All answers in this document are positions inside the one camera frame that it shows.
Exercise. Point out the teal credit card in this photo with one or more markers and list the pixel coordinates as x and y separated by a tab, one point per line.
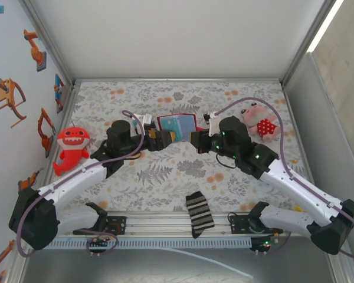
169	123

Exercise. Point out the red card holder wallet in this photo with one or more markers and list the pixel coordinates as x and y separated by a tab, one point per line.
187	126

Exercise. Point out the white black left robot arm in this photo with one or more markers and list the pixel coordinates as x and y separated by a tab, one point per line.
73	179

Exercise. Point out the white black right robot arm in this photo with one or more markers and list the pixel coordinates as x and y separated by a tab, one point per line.
298	188

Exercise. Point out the pink frog plush toy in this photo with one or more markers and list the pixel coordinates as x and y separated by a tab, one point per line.
253	115

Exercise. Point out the floral patterned table mat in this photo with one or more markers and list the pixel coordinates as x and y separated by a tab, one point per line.
194	88

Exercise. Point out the red shark plush toy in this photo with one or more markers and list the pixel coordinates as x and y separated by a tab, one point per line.
72	144

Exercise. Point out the black beige striped sock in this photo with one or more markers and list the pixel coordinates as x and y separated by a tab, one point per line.
199	212

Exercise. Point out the white plastic tube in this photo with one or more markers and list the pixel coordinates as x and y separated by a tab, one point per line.
224	265

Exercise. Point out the white light strip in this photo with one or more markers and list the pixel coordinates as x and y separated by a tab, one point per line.
329	23

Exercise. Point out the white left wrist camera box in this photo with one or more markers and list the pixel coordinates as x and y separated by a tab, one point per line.
147	119

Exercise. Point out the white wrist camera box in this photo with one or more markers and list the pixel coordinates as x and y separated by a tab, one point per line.
214	123
147	119

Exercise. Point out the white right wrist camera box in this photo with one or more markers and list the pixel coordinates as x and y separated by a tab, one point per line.
214	123

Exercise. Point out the aluminium frame rail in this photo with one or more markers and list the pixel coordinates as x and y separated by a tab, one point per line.
287	97
71	97

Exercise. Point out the blue orange machine wall sticker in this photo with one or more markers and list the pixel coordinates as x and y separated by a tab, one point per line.
59	88

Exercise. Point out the aluminium frame beam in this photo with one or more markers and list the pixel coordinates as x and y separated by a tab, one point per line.
165	224

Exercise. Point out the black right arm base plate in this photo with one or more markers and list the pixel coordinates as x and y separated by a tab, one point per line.
236	225

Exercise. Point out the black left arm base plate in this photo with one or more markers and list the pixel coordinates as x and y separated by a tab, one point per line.
121	225

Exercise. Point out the aluminium frame post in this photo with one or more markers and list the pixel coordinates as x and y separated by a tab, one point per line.
48	41
306	41

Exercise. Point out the orange gripper claw wall sticker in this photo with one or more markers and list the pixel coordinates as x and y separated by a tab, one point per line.
6	94

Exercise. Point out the aluminium frame leg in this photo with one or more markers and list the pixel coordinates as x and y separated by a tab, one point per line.
346	272
16	272

